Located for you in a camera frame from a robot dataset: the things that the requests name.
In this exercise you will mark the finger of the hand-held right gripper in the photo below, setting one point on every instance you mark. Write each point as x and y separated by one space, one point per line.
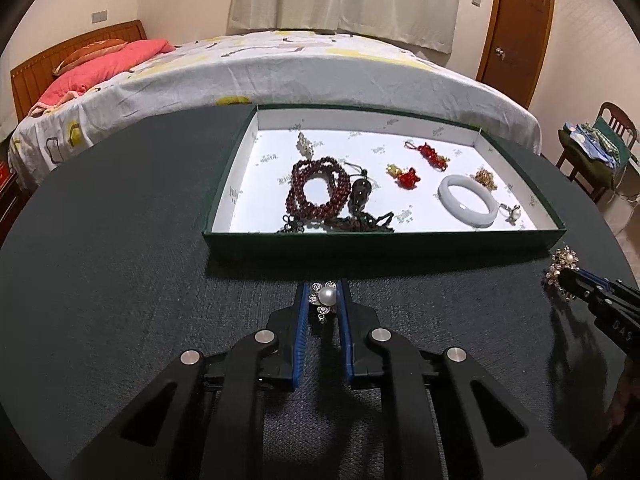
575 285
597 278

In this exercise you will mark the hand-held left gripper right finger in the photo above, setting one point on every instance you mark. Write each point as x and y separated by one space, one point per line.
344 320

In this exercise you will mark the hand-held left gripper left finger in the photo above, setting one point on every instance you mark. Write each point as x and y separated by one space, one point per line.
300 320

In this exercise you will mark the gold pearl flower brooch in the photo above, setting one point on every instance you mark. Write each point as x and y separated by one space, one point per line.
560 265

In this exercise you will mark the silver pearl rhinestone brooch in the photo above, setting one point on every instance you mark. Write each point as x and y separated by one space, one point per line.
326 296

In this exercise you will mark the dark green jewelry box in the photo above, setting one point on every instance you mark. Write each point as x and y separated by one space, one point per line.
380 247

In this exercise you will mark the small red knot charm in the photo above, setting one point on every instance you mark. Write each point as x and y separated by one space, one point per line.
407 179

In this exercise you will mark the white jade bangle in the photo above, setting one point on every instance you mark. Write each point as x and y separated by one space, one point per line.
444 192

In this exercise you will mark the silver rhinestone leaf brooch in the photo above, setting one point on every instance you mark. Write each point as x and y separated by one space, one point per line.
304 145

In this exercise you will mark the large red knot charm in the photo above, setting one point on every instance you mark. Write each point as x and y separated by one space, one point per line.
431 152

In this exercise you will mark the person's right hand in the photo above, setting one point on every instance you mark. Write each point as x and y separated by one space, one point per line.
626 390

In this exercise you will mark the dark pendant with tassel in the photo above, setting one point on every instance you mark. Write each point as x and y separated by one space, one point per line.
361 192

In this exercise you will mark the pile of clothes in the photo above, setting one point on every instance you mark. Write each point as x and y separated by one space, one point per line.
595 142

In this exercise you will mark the wooden chair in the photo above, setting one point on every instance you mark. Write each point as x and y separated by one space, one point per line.
617 115

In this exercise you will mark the bed with patterned sheet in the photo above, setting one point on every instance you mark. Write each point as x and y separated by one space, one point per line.
300 75

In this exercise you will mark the brown wooden door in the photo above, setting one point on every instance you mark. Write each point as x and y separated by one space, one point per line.
515 35

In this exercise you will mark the wooden bedside shelf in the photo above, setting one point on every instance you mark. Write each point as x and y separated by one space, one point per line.
12 205

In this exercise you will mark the pink pillow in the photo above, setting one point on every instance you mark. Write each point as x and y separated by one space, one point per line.
100 67

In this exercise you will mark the orange pillow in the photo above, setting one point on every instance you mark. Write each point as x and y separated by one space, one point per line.
87 52

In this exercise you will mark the wooden headboard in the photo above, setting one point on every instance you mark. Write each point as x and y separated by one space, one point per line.
30 85

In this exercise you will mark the wall switch by headboard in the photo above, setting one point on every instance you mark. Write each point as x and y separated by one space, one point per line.
100 17

